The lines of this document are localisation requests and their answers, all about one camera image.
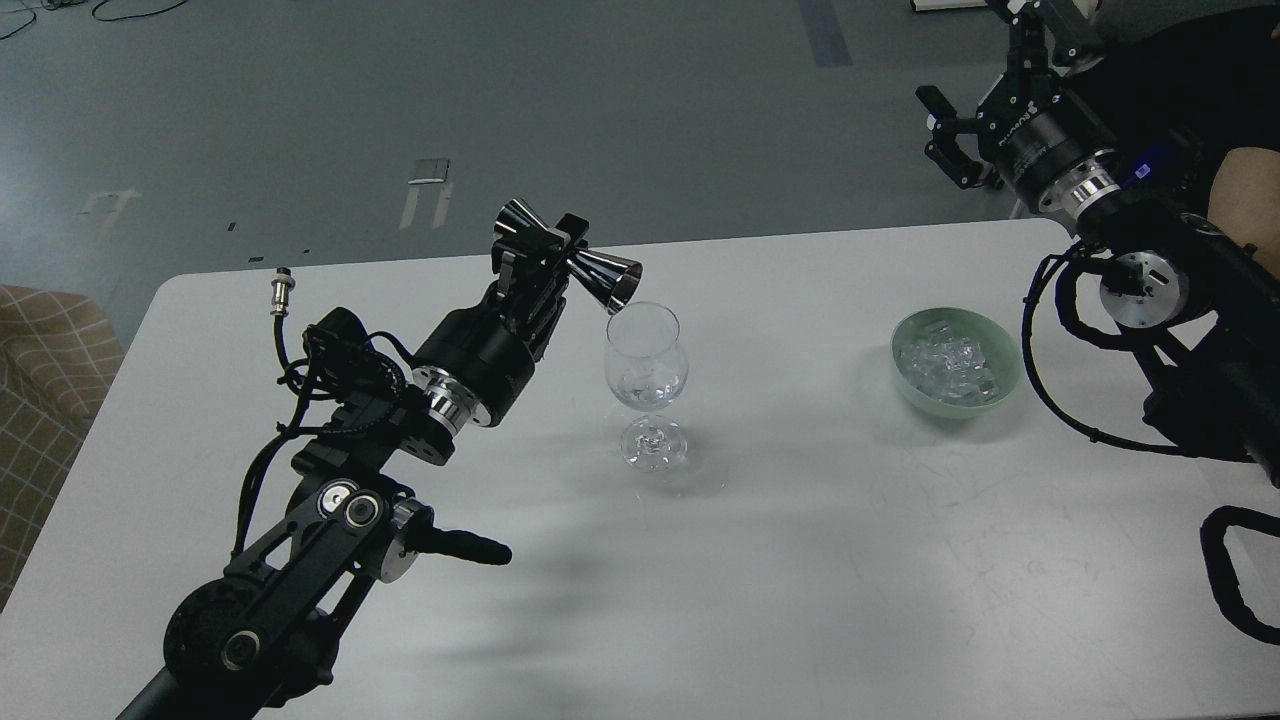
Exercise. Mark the beige checkered sofa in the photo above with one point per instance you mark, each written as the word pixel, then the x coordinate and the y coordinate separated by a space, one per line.
pixel 59 357

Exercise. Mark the white board edge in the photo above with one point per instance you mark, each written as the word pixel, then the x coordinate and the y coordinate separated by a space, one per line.
pixel 922 6

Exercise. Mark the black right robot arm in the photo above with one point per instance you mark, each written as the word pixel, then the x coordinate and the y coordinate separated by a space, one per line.
pixel 1143 276

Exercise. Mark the white office chair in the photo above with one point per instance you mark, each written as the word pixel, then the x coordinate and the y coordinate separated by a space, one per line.
pixel 1015 205

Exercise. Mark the green bowl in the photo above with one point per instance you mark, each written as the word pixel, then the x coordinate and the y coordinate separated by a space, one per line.
pixel 935 324

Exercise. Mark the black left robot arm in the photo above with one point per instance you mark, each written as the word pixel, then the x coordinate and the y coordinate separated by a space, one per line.
pixel 318 520

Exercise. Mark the steel cocktail jigger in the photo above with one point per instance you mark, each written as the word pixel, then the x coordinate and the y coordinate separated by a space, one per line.
pixel 524 244

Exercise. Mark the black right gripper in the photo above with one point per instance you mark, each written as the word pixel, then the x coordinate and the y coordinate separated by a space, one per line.
pixel 1048 147

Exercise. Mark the clear wine glass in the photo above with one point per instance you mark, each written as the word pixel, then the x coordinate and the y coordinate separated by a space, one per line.
pixel 646 367

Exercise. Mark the clear ice cubes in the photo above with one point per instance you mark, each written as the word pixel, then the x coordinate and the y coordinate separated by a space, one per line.
pixel 954 372

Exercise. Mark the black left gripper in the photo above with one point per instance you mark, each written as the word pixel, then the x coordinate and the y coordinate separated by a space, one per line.
pixel 492 347

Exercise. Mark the person in black shirt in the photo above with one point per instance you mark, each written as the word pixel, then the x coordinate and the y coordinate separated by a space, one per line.
pixel 1210 68

